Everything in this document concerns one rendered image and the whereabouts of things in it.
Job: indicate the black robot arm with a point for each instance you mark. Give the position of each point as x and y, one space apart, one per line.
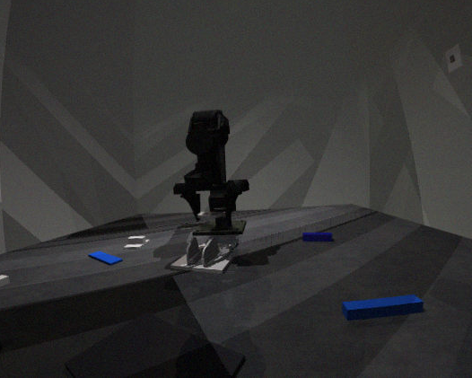
207 135

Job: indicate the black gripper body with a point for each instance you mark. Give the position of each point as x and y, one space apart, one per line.
232 186

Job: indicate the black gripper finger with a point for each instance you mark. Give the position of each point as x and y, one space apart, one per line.
230 200
194 201

